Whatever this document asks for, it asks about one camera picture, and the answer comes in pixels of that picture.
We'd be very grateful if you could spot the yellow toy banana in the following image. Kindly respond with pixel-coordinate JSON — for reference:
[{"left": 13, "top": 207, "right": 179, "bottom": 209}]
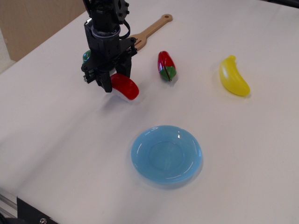
[{"left": 219, "top": 55, "right": 250, "bottom": 97}]

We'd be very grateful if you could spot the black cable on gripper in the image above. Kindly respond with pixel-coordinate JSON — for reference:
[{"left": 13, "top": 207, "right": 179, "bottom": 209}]
[{"left": 119, "top": 20, "right": 131, "bottom": 40}]

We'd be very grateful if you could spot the blue plastic plate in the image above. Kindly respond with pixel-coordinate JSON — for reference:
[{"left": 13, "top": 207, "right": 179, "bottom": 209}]
[{"left": 130, "top": 125, "right": 202, "bottom": 184}]

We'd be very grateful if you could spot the red and green toy chili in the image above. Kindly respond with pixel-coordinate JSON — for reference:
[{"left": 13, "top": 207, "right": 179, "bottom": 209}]
[{"left": 157, "top": 51, "right": 177, "bottom": 81}]

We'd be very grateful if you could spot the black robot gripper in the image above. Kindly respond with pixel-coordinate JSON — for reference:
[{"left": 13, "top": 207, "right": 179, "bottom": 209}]
[{"left": 81, "top": 19, "right": 137, "bottom": 93}]

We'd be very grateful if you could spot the wooden slotted spatula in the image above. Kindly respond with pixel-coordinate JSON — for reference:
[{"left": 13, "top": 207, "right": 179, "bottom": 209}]
[{"left": 130, "top": 14, "right": 173, "bottom": 51}]

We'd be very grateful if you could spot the black corner bracket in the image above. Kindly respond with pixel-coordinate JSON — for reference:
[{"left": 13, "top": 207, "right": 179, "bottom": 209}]
[{"left": 17, "top": 198, "right": 58, "bottom": 224}]

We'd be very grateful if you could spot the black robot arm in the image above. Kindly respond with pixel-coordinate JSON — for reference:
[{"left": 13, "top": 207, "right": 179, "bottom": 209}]
[{"left": 81, "top": 0, "right": 137, "bottom": 92}]

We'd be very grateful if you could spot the green toy bell pepper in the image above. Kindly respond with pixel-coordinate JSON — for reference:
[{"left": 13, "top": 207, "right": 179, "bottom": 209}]
[{"left": 82, "top": 50, "right": 91, "bottom": 64}]

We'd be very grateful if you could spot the aluminium frame rail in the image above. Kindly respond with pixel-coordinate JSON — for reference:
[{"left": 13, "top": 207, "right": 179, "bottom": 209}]
[{"left": 0, "top": 188, "right": 17, "bottom": 218}]

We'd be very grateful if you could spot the red and white toy sushi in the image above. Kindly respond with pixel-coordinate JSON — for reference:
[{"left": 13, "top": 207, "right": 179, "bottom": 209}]
[{"left": 111, "top": 73, "right": 139, "bottom": 101}]

